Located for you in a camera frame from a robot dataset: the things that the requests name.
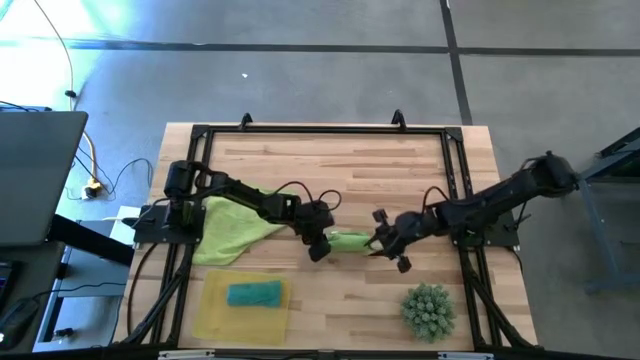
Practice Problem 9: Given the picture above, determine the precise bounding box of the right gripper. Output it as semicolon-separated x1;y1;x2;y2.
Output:
365;209;442;274

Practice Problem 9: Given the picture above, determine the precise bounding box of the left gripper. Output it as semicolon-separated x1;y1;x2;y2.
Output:
294;199;336;263

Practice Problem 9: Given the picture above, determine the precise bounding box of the bright green microfiber towel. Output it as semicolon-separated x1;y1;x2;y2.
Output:
327;229;375;255

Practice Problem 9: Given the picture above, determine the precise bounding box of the teal microfiber towel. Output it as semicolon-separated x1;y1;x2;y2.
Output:
226;279;285;309

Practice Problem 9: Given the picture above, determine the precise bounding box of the pale lime microfiber towel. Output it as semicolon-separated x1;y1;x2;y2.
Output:
192;194;287;267

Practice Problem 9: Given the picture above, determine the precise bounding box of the yellow translucent plastic basket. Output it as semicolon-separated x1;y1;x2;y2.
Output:
192;269;292;347

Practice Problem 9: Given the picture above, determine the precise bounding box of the green artificial succulent plant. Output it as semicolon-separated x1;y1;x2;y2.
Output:
400;282;458;344

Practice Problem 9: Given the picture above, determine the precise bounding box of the white paper sheet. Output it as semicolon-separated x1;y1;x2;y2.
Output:
107;205;139;247

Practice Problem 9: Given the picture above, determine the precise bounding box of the blue-grey metal table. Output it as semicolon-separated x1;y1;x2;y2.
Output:
574;127;640;296

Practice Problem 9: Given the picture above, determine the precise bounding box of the grey shelf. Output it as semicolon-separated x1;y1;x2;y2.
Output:
58;247;132;300

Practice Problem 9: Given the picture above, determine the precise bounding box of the black desk beam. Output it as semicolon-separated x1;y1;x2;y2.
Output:
47;213;136;267

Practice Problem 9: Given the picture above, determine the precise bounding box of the yellow power plug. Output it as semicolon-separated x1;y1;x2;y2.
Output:
82;179;105;200

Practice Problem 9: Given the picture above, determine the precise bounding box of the dark desk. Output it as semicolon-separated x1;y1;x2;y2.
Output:
0;242;66;354

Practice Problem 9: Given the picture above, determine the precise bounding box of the grey laptop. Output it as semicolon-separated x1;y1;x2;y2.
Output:
0;110;90;249

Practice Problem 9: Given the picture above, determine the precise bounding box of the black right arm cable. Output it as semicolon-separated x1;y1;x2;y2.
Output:
422;185;454;211

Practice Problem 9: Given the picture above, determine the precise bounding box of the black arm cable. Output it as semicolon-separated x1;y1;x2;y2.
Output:
422;185;454;211
272;179;344;211

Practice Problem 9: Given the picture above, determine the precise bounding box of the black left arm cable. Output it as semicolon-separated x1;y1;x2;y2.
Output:
272;179;344;211

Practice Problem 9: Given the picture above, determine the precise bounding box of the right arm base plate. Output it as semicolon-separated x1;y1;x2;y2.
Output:
452;207;521;249

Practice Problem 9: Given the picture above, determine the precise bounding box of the black aluminium table frame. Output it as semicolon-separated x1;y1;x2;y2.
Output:
112;110;540;351

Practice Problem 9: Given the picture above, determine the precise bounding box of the white bracket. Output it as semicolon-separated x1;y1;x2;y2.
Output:
157;349;217;360
437;351;495;360

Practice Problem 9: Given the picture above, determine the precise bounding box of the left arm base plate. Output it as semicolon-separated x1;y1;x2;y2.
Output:
132;204;206;246

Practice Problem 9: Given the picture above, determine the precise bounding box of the thin black cable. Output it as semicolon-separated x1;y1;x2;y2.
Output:
74;157;154;201

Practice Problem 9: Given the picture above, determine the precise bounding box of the yellow cable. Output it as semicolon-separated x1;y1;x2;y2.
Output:
82;130;101;187

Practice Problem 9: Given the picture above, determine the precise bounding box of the thin white cable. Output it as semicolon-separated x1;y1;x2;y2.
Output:
32;0;76;112

